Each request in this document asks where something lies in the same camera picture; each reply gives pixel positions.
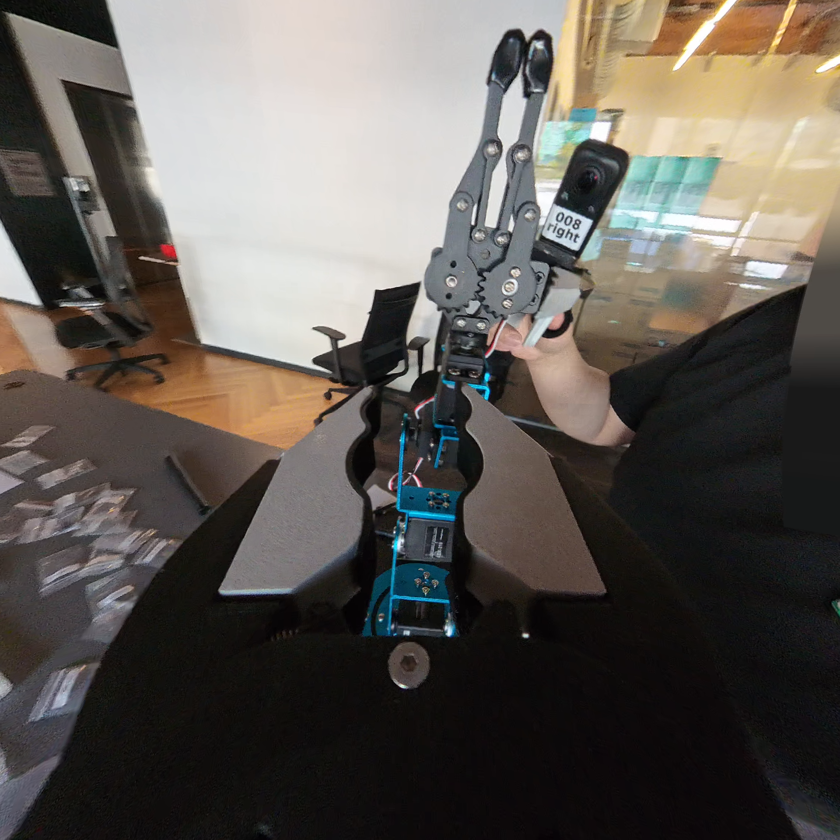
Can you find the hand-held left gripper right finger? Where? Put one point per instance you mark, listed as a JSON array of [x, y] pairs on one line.
[[531, 525]]

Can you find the person's right hand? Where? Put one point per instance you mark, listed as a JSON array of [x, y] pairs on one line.
[[558, 361]]

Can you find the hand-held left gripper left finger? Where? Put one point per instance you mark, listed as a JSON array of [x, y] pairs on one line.
[[295, 525]]

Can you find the person's dark clothing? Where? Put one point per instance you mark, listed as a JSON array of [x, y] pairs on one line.
[[709, 459]]

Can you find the pile of clear screw bags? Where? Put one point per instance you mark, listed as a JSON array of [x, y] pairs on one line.
[[85, 525]]

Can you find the black screwdriver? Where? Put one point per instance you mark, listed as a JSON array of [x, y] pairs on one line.
[[187, 485]]

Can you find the blue toy robot arm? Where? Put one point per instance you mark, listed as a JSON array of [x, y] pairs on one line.
[[485, 262]]

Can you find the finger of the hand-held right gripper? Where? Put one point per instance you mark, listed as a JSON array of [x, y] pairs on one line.
[[564, 289]]

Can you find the dark grey desk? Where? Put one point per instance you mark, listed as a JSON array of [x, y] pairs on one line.
[[98, 407]]

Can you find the person's right forearm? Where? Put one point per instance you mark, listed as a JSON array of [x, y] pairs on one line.
[[584, 407]]

